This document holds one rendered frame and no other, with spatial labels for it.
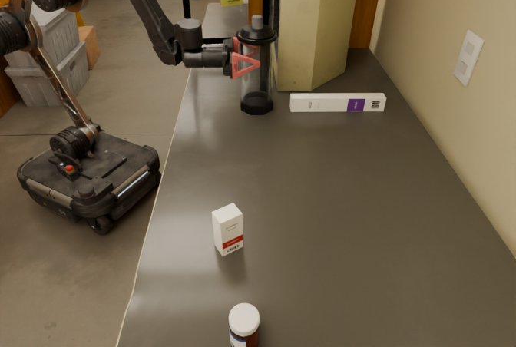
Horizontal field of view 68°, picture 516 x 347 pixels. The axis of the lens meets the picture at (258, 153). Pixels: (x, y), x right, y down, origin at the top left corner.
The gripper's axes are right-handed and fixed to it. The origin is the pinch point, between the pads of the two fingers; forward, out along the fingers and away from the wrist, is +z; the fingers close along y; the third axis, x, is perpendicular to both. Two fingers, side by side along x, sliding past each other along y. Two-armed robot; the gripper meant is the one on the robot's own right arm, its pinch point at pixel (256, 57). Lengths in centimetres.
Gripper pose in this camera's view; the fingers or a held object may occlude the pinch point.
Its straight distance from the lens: 108.4
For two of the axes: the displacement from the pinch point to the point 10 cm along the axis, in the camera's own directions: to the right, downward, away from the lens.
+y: -0.3, -6.0, 8.0
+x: -0.1, 8.0, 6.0
